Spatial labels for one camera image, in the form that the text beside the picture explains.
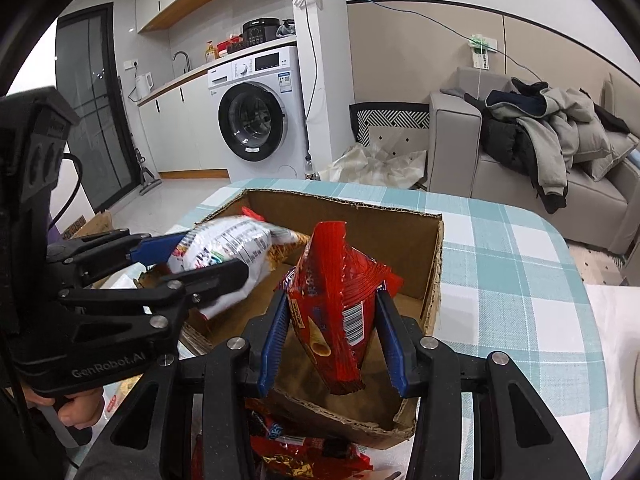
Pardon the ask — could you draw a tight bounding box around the white chips bag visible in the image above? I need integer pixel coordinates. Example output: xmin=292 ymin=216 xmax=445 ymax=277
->
xmin=167 ymin=208 xmax=310 ymax=320

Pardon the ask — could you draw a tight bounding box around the red snack bag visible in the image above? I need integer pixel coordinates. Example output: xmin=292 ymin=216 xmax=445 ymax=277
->
xmin=281 ymin=221 xmax=404 ymax=396

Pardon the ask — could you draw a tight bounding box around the person's left hand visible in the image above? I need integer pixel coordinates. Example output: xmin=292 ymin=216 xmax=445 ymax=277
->
xmin=22 ymin=386 xmax=106 ymax=430

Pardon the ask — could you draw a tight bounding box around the small cardboard box on floor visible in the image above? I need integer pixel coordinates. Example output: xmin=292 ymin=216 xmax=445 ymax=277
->
xmin=61 ymin=211 xmax=113 ymax=240

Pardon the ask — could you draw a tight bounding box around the brown cardboard box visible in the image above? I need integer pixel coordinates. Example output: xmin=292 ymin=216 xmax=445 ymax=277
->
xmin=196 ymin=188 xmax=445 ymax=450

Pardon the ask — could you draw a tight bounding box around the red gold candy pack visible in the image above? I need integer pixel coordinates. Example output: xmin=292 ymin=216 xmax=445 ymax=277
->
xmin=245 ymin=399 xmax=373 ymax=479

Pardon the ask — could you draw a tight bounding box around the checked teal tablecloth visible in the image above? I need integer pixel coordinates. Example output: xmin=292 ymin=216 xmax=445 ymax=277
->
xmin=171 ymin=179 xmax=608 ymax=479

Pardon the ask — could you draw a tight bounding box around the crumpled beige cloth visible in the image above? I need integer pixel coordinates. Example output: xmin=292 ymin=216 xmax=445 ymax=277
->
xmin=319 ymin=143 xmax=427 ymax=190

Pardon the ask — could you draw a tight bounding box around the dark glass door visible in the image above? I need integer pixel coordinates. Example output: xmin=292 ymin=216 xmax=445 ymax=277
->
xmin=55 ymin=3 xmax=141 ymax=212

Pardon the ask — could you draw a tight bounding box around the white electric kettle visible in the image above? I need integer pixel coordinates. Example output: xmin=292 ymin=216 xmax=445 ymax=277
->
xmin=134 ymin=73 xmax=154 ymax=102

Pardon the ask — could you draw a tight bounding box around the white washing machine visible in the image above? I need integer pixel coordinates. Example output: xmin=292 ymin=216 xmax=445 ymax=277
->
xmin=207 ymin=44 xmax=308 ymax=182

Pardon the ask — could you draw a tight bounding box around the black patterned chair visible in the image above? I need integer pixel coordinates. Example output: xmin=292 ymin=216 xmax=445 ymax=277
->
xmin=349 ymin=102 xmax=430 ymax=146

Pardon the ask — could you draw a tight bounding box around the yellow oil bottle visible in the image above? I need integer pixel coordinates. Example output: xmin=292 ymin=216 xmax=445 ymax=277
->
xmin=205 ymin=41 xmax=218 ymax=63

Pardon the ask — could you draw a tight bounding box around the grey sofa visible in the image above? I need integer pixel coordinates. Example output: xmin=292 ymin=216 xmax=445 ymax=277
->
xmin=426 ymin=67 xmax=639 ymax=255

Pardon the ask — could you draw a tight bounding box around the pile of jackets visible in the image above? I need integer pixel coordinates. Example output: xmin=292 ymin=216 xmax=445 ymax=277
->
xmin=462 ymin=77 xmax=639 ymax=214

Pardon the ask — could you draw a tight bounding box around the black rice cooker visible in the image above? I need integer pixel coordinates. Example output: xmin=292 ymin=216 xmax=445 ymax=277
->
xmin=242 ymin=18 xmax=281 ymax=47

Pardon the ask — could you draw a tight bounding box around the white wall socket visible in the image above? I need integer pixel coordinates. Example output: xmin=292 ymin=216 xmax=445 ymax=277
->
xmin=469 ymin=35 xmax=498 ymax=70

